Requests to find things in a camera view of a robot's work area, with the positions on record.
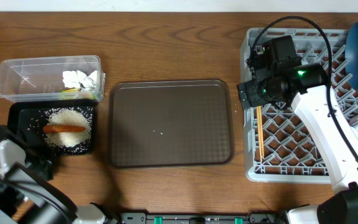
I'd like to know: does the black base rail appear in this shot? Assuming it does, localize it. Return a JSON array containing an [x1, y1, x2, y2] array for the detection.
[[118, 212, 289, 224]]

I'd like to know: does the white tissue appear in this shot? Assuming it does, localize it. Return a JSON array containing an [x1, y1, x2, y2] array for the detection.
[[82, 70, 99, 91], [62, 70, 87, 89]]

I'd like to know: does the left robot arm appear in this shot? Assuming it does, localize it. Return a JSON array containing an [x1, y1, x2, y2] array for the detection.
[[0, 125, 122, 223]]

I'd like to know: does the small light blue cup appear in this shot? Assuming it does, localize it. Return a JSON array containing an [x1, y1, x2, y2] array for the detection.
[[351, 126, 358, 140]]

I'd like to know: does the dark brown serving tray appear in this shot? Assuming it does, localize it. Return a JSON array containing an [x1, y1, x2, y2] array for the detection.
[[108, 80, 234, 169]]

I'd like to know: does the clear plastic bin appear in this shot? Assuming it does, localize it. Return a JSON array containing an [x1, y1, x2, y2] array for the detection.
[[0, 55, 105, 103]]

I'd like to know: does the orange carrot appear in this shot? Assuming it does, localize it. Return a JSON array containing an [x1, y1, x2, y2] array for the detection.
[[42, 124, 86, 134]]

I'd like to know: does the pile of white rice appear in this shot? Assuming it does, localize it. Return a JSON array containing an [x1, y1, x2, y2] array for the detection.
[[26, 106, 93, 153]]

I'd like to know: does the green snack wrapper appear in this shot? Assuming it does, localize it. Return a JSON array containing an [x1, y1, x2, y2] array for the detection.
[[61, 88, 81, 93]]

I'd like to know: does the grey dishwasher rack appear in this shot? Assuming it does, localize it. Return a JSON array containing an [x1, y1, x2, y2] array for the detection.
[[240, 28, 358, 184]]

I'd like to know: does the black bin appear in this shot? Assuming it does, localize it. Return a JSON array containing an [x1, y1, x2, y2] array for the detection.
[[7, 100, 97, 156]]

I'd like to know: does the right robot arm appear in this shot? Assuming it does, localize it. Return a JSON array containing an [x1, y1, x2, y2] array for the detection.
[[237, 35, 358, 223]]

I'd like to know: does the wooden chopstick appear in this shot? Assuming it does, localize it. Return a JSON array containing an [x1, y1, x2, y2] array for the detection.
[[258, 105, 265, 158], [255, 105, 263, 163]]

